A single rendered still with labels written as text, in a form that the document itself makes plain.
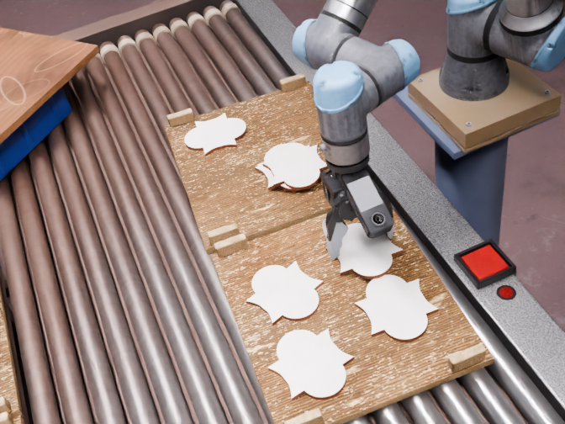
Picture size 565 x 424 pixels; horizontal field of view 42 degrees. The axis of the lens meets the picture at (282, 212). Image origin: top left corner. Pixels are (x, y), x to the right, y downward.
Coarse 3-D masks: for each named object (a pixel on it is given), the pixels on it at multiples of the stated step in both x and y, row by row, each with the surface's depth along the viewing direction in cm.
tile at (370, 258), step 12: (348, 228) 136; (360, 228) 136; (348, 240) 134; (360, 240) 134; (372, 240) 133; (384, 240) 133; (348, 252) 132; (360, 252) 131; (372, 252) 131; (384, 252) 130; (396, 252) 130; (348, 264) 130; (360, 264) 129; (372, 264) 129; (384, 264) 128; (360, 276) 128; (372, 276) 127
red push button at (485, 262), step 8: (480, 248) 131; (488, 248) 130; (464, 256) 130; (472, 256) 130; (480, 256) 129; (488, 256) 129; (496, 256) 129; (472, 264) 128; (480, 264) 128; (488, 264) 128; (496, 264) 128; (504, 264) 127; (480, 272) 127; (488, 272) 127; (496, 272) 127
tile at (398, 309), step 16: (368, 288) 126; (384, 288) 126; (400, 288) 125; (416, 288) 125; (368, 304) 124; (384, 304) 123; (400, 304) 123; (416, 304) 122; (384, 320) 121; (400, 320) 121; (416, 320) 120; (400, 336) 119; (416, 336) 118
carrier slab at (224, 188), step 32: (288, 96) 169; (192, 128) 166; (256, 128) 162; (288, 128) 161; (192, 160) 158; (224, 160) 156; (256, 160) 155; (192, 192) 151; (224, 192) 149; (256, 192) 148; (288, 192) 147; (320, 192) 145; (224, 224) 143; (256, 224) 142; (288, 224) 142
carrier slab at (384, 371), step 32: (320, 224) 139; (224, 256) 137; (256, 256) 136; (288, 256) 135; (320, 256) 134; (416, 256) 131; (224, 288) 132; (320, 288) 129; (352, 288) 128; (256, 320) 126; (320, 320) 124; (352, 320) 123; (448, 320) 120; (256, 352) 121; (352, 352) 119; (384, 352) 118; (416, 352) 117; (448, 352) 116; (352, 384) 115; (384, 384) 114; (416, 384) 113; (288, 416) 112; (352, 416) 112
